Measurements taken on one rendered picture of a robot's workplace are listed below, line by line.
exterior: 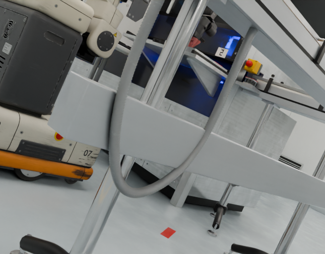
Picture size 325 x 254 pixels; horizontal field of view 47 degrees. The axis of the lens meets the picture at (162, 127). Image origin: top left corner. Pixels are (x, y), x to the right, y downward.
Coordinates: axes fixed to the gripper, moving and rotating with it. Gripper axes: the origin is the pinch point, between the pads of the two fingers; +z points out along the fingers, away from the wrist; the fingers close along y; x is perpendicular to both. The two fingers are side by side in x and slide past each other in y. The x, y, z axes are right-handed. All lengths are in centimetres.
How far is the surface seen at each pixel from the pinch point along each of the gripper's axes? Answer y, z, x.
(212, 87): 33.3, 8.0, -2.2
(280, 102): 47, -1, -41
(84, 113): -105, 57, -92
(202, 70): 16.5, 4.5, -2.2
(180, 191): 47, 75, -10
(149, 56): 17, 7, 48
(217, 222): 47, 77, -44
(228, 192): 60, 60, -33
